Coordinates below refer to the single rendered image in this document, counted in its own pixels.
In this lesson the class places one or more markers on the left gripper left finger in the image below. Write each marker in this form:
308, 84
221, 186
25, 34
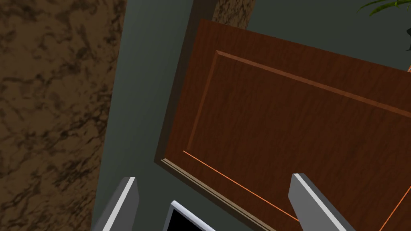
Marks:
123, 211

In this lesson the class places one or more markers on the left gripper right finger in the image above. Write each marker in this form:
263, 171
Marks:
313, 211

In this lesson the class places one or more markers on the brown wooden panelled door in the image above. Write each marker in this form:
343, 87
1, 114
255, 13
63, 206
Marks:
289, 134

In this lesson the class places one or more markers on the green leafy plant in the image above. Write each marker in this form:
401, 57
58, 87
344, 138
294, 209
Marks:
390, 4

